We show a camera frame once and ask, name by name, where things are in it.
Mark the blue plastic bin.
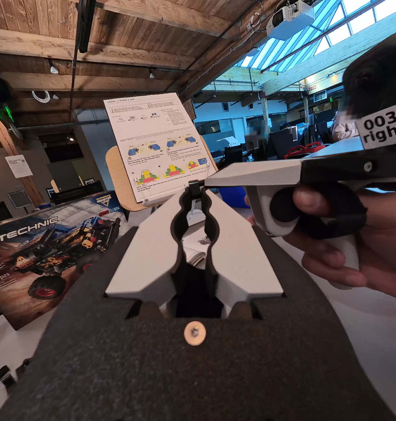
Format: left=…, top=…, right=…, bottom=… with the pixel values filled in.
left=214, top=186, right=251, bottom=208

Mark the paper wall notice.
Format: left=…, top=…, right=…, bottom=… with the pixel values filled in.
left=5, top=155, right=33, bottom=179

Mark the black long case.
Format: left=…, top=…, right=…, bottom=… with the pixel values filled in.
left=50, top=180, right=104, bottom=205

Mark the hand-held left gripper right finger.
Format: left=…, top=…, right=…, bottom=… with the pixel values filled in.
left=201, top=189, right=285, bottom=319

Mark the lego set box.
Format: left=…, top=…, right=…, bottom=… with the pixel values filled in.
left=0, top=191, right=126, bottom=331

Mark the printed instruction sheet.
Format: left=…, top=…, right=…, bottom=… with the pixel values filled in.
left=103, top=93, right=216, bottom=204

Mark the lego instruction booklet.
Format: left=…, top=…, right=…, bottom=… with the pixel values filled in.
left=182, top=227, right=208, bottom=271

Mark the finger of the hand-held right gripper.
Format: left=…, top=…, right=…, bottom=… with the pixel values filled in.
left=204, top=160, right=303, bottom=188

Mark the white ceiling projector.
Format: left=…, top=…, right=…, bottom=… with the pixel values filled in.
left=266, top=3, right=316, bottom=41

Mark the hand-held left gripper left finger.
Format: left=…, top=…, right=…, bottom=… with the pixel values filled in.
left=105, top=189, right=192, bottom=318

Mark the person's right hand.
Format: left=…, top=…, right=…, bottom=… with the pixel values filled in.
left=284, top=186, right=396, bottom=301

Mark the black ceiling fixture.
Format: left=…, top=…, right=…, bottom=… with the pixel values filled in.
left=76, top=0, right=97, bottom=54

